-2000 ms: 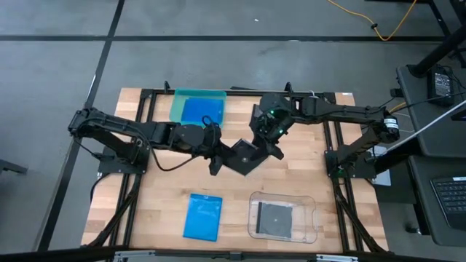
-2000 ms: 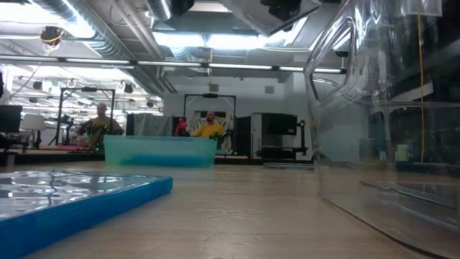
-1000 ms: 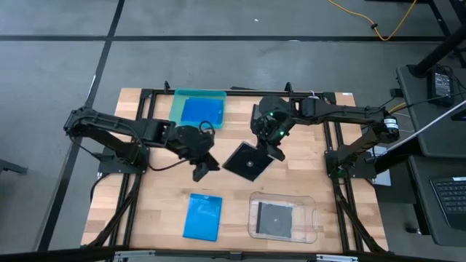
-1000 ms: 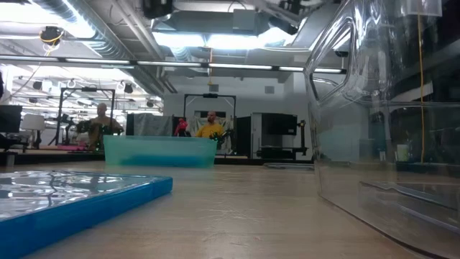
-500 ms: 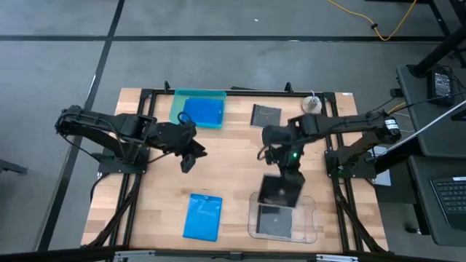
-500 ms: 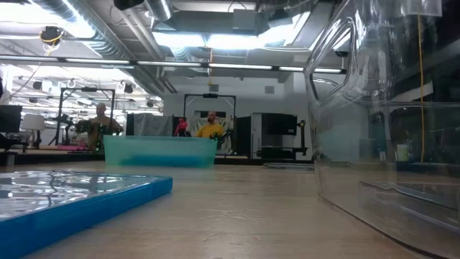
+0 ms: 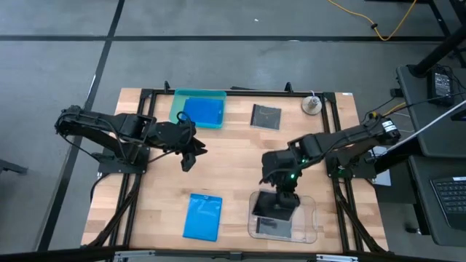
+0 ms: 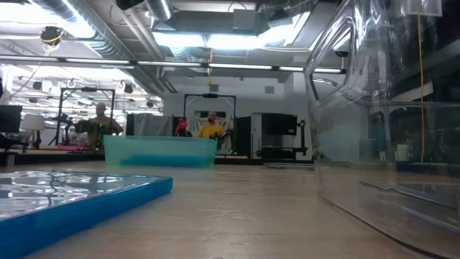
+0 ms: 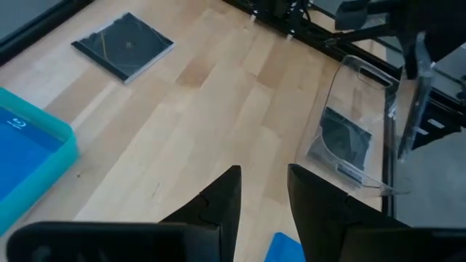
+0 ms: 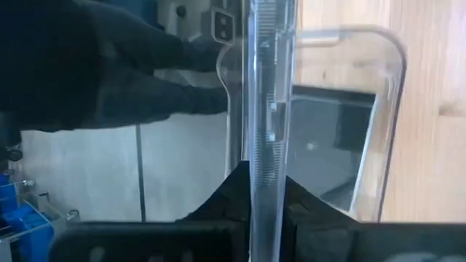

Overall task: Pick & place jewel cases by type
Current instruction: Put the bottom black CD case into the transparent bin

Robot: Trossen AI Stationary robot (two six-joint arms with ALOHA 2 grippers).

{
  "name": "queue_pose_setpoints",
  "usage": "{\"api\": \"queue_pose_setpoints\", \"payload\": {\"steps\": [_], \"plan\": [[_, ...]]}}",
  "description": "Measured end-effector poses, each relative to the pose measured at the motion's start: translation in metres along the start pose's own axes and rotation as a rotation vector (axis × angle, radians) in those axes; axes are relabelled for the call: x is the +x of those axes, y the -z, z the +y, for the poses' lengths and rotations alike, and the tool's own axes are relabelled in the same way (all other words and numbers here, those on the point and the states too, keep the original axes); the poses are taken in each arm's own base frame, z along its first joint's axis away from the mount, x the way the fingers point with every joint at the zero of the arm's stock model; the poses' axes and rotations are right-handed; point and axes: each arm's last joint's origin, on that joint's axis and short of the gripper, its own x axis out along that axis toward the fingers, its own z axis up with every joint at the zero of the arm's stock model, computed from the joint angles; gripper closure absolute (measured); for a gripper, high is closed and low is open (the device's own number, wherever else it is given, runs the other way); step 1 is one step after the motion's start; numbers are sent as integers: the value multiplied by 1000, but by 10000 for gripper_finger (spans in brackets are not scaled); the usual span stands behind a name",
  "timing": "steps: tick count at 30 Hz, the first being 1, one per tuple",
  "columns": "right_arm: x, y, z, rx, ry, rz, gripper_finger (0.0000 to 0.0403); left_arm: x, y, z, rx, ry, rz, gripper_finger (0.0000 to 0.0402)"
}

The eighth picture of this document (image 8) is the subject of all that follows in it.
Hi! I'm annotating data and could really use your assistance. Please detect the silver air duct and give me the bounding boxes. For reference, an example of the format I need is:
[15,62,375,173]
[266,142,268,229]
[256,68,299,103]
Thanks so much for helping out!
[145,0,173,22]

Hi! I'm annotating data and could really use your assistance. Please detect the black monitor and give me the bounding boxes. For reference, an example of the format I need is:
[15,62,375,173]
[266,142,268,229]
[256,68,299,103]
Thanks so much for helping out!
[0,104,23,134]

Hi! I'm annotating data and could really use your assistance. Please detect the teal translucent plastic bin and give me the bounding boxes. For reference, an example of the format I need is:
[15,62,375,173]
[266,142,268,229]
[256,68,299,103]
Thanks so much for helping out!
[103,135,219,168]

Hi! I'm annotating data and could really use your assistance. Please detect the dark background table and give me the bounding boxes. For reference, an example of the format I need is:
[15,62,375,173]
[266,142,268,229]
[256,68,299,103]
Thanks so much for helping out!
[0,148,107,167]

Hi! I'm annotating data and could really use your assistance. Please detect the ceiling light strip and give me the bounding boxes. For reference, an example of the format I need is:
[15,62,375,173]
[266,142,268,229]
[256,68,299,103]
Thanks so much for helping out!
[0,53,349,75]

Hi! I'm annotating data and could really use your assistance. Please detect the black equipment cabinet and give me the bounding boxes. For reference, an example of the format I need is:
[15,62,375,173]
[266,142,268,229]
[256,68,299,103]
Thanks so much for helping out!
[251,112,309,160]

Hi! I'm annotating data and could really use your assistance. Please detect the black round cable reel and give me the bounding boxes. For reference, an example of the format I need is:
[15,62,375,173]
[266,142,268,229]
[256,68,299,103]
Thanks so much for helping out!
[38,24,65,47]

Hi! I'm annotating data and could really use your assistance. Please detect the red object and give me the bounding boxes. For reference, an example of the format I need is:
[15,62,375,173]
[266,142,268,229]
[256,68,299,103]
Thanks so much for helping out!
[174,117,189,137]

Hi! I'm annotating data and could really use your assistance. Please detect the black metal frame stand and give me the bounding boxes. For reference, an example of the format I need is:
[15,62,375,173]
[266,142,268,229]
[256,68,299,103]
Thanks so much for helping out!
[55,87,116,147]
[183,93,237,140]

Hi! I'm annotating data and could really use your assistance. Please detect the grey cloth cover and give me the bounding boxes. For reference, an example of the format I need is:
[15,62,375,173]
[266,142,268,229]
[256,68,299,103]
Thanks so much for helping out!
[125,112,174,137]

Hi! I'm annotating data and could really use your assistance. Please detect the clear plastic bin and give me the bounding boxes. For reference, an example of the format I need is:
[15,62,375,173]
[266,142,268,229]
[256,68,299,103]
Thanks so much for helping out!
[303,0,460,259]

